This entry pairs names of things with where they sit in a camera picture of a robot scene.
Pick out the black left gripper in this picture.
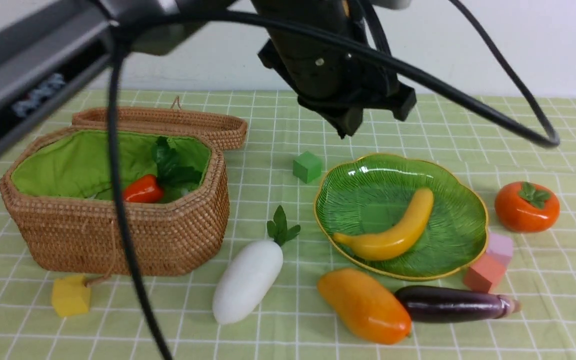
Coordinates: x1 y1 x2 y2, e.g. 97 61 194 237
253 0 418 139

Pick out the yellow toy banana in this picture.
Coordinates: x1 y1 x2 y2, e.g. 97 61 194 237
332 187 435 261

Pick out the orange toy persimmon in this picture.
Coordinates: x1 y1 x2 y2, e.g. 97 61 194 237
494 181 561 233

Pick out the purple toy eggplant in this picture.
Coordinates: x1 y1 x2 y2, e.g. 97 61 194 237
393 285 522 324

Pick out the orange toy mango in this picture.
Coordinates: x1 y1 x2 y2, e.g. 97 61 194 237
317 268 412 346

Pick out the white toy radish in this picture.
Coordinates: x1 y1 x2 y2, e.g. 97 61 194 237
212 205 301 325

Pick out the orange toy carrot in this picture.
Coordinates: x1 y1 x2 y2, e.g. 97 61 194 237
122 136 202 204

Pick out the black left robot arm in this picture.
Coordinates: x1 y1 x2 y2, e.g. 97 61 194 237
0 0 416 155

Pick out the green glass leaf plate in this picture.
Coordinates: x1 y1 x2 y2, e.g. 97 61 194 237
313 153 489 281

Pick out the green foam cube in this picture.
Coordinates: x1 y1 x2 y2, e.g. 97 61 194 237
292 151 323 184

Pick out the wicker basket lid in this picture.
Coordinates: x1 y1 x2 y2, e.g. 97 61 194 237
71 96 249 151

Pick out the pink foam cube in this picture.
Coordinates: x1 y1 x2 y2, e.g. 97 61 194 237
486 232 514 268

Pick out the red foam cube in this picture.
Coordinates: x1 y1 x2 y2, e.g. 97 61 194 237
462 253 506 293

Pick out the woven wicker basket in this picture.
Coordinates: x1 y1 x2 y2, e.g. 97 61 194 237
0 125 230 277

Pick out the yellow foam cube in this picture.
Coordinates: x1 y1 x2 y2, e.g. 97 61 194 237
51 274 92 318

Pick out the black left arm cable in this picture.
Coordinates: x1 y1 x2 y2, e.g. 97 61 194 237
106 0 561 360

